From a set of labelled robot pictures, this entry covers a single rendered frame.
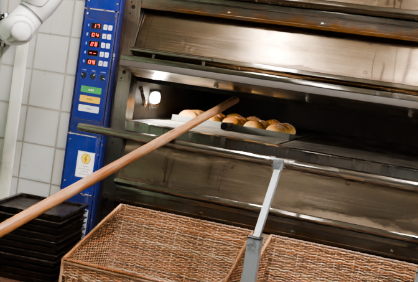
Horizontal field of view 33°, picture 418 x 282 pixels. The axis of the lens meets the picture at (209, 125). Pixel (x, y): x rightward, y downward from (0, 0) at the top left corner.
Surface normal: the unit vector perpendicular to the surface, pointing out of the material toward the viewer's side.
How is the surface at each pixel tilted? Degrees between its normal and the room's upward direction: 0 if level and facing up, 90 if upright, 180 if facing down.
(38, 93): 90
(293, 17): 90
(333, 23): 90
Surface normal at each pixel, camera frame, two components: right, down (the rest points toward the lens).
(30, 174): -0.27, 0.02
